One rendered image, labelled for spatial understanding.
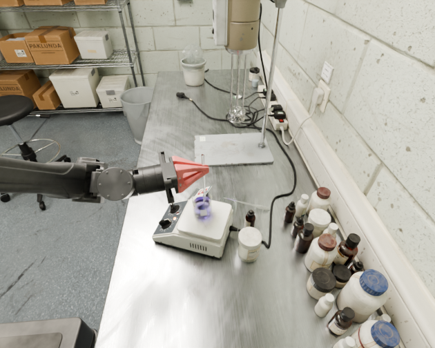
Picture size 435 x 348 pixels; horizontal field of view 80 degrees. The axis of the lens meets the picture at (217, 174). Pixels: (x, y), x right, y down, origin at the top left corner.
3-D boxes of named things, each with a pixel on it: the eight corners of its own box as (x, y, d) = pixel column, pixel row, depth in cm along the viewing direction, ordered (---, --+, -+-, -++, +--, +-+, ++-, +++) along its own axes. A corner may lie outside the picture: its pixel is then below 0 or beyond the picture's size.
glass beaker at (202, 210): (217, 216, 69) (217, 195, 63) (200, 226, 66) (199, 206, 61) (204, 202, 72) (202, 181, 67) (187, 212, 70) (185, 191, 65)
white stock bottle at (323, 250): (299, 257, 69) (309, 233, 62) (318, 250, 71) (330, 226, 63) (313, 278, 65) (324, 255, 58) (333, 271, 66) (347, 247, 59)
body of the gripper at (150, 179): (166, 149, 57) (130, 155, 55) (174, 180, 49) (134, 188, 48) (169, 171, 61) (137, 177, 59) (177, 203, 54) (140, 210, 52)
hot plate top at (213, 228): (175, 230, 66) (175, 228, 65) (191, 197, 75) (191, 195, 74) (220, 242, 64) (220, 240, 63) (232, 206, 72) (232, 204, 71)
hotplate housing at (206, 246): (152, 242, 73) (146, 225, 67) (170, 208, 82) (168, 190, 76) (229, 263, 68) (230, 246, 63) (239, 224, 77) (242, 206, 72)
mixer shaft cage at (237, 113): (228, 123, 93) (230, 49, 76) (226, 114, 98) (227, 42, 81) (246, 123, 93) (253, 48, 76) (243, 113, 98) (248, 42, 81)
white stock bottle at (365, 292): (361, 331, 56) (387, 306, 48) (330, 306, 60) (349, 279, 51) (374, 306, 60) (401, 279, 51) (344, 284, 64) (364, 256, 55)
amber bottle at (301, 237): (311, 251, 70) (320, 230, 64) (298, 255, 70) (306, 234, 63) (303, 239, 73) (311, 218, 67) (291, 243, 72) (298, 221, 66)
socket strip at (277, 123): (274, 130, 115) (276, 122, 112) (257, 91, 144) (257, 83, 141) (286, 130, 115) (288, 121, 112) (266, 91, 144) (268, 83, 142)
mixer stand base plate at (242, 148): (195, 167, 96) (195, 165, 96) (194, 137, 111) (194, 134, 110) (274, 163, 98) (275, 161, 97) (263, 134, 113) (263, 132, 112)
